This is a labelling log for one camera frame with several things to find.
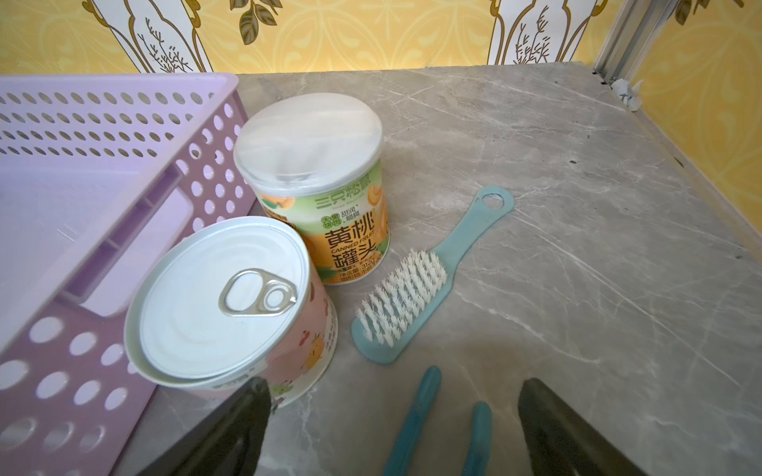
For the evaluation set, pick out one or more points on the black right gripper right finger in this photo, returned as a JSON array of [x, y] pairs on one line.
[[561, 442]]

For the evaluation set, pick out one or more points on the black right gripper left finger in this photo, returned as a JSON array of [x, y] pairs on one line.
[[226, 442]]

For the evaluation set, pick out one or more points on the pink can with pull tab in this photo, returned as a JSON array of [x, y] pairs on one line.
[[237, 300]]

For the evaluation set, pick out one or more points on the purple perforated plastic basket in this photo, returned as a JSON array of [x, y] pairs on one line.
[[101, 175]]

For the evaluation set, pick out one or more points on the teal garden fork tool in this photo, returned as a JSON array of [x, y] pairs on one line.
[[417, 427]]

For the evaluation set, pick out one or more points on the teal scrubbing brush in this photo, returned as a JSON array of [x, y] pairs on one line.
[[390, 316]]

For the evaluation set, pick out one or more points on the aluminium frame post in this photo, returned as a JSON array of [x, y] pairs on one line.
[[629, 39]]

